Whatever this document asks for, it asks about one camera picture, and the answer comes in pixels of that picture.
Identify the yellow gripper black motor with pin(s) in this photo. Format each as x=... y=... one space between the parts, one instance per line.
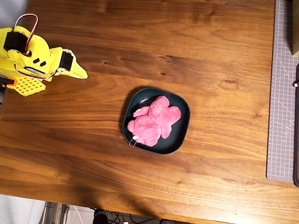
x=74 y=68

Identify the pink plush strawberry bear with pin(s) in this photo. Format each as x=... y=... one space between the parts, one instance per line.
x=153 y=123

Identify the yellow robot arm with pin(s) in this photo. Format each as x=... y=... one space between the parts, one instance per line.
x=14 y=60

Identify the orange black clamp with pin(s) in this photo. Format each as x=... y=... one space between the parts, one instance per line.
x=3 y=81

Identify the dark teal square plate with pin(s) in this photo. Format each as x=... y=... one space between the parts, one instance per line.
x=179 y=132

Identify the grey cutting mat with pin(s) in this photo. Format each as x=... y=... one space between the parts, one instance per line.
x=281 y=106

